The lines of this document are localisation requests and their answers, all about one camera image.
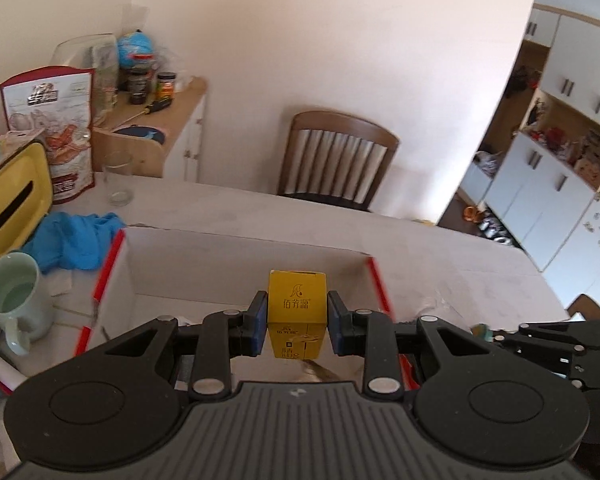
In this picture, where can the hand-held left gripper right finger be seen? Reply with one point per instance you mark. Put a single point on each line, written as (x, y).
(337, 325)

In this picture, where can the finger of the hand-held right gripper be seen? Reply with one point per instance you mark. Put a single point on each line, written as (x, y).
(570, 332)
(545, 352)

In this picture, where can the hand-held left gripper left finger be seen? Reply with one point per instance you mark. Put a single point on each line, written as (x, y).
(259, 325)

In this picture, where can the small yellow carton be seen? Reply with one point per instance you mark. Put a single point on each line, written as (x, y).
(295, 310)

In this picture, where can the teal shoe-shaped pouch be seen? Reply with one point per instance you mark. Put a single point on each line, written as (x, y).
(481, 332)

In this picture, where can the white cardboard box red edges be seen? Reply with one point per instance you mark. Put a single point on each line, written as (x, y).
(205, 270)

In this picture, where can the wooden chair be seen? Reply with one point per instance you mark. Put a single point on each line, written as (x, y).
(587, 307)

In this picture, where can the black white shoes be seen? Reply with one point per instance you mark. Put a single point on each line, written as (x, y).
(497, 230)

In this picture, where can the white built-in cabinet unit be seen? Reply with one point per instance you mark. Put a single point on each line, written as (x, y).
(535, 195)

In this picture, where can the wooden chair slatted back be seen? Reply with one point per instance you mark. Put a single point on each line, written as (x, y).
(337, 150)

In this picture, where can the white storage bin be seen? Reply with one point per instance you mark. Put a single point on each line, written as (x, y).
(477, 177)

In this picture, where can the clear drinking glass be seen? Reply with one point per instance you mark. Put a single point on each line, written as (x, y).
(118, 180)

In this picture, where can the blue cloth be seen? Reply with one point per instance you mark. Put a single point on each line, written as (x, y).
(75, 240)

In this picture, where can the wooden sideboard white doors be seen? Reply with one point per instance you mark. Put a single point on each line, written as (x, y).
(180, 125)

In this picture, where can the blue round mouse pad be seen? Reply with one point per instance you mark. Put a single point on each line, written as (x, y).
(140, 134)

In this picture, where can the black yellow screwdriver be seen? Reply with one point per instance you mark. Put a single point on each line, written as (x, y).
(155, 106)

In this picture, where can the pale green mug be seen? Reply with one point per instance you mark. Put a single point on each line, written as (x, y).
(15, 300)

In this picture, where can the jar with orange label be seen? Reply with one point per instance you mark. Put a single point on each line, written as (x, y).
(166, 85)

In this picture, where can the white paper roll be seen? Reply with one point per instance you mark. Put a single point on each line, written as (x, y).
(0, 365)

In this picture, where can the dark glass jar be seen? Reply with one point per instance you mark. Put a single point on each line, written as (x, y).
(139, 85)

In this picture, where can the yellow tissue box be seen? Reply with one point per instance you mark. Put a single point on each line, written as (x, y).
(10, 200)

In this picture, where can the red white printed bag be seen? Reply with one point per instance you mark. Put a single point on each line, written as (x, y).
(55, 120)

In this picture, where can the blue globe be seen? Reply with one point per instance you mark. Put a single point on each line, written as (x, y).
(135, 47)

